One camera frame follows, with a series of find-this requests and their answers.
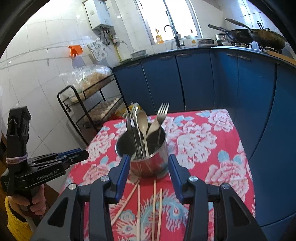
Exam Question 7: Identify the yellow sleeve forearm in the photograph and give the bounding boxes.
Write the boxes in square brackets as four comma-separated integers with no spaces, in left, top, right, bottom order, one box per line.
[4,197,33,241]

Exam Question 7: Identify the wooden chopstick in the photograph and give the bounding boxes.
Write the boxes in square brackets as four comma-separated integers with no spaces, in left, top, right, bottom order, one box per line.
[152,179,157,241]
[111,180,139,226]
[156,188,163,241]

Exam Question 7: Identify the metal bowl on counter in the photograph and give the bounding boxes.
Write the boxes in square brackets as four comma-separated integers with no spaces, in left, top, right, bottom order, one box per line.
[130,49,147,58]

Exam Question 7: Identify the small steel pot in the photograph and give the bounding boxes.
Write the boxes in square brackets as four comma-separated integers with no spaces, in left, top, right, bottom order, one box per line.
[215,33,232,46]

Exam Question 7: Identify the white plastic chopstick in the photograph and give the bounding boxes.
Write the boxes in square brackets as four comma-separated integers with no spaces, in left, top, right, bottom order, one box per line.
[137,183,140,241]

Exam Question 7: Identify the steel fork slim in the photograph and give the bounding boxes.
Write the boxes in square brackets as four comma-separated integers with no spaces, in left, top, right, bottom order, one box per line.
[126,114,140,160]

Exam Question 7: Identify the egg tray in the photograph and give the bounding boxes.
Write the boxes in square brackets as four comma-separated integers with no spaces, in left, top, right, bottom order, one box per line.
[88,97,122,124]

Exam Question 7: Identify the black frying pan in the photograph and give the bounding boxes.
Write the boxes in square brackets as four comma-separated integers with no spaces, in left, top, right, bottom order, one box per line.
[208,24,254,44]

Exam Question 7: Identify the red floral tablecloth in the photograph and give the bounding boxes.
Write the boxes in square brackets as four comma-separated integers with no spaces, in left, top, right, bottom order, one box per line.
[65,109,255,240]

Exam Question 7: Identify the blue kitchen cabinets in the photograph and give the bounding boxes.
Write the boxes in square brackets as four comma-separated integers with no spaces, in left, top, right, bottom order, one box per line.
[114,47,295,240]

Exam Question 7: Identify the beige plastic spoon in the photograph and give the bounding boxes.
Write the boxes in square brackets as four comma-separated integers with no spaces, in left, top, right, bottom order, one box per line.
[137,110,149,158]

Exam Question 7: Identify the orange glove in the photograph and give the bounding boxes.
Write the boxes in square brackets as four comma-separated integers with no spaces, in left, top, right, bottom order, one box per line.
[68,45,83,58]

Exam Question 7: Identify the yellow oil bottle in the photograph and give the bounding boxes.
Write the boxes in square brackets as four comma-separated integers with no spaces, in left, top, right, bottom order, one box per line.
[115,103,141,118]

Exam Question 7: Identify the wooden cutting board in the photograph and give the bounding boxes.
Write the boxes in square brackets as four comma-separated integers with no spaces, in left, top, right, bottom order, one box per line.
[267,50,296,66]

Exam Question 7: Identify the bag of eggs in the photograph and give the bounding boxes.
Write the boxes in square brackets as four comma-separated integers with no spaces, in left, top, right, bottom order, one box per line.
[60,65,113,100]

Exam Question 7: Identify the dark wok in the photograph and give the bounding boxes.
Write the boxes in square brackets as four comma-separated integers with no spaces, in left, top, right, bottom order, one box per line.
[225,18,287,50]

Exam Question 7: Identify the yellow soap bottle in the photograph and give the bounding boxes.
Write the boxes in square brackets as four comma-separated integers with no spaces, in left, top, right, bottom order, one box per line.
[155,29,164,44]

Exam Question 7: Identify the kitchen faucet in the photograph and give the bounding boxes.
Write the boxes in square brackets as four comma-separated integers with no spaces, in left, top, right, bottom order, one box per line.
[164,25,181,49]

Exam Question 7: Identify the steel fork wide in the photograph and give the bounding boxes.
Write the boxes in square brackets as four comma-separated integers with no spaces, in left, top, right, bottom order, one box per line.
[132,105,145,159]

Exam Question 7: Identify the stainless steel pot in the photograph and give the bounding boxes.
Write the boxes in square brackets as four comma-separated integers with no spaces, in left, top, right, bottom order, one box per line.
[115,129,168,178]

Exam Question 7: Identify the person's left hand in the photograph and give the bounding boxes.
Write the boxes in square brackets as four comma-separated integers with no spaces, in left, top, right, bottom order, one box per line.
[8,184,46,217]

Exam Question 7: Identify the patterned hanging towel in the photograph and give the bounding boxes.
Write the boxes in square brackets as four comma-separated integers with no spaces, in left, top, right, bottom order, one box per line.
[86,38,108,62]

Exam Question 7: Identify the window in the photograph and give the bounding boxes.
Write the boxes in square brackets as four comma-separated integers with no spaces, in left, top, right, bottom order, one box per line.
[135,1,202,45]

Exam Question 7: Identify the white water heater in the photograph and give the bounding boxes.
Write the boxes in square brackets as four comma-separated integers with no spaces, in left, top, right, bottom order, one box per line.
[83,0,114,30]

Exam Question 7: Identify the stainless steel tongs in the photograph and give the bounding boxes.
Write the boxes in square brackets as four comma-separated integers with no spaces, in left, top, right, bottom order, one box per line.
[132,104,144,159]

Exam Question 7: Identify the stacked plates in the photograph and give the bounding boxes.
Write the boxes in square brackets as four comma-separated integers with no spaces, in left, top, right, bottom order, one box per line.
[198,39,216,47]

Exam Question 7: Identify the black metal rack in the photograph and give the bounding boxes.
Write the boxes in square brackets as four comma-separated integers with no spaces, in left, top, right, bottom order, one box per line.
[57,67,127,145]

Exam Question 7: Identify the beige plastic fork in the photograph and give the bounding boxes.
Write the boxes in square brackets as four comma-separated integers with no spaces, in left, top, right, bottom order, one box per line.
[146,118,165,145]

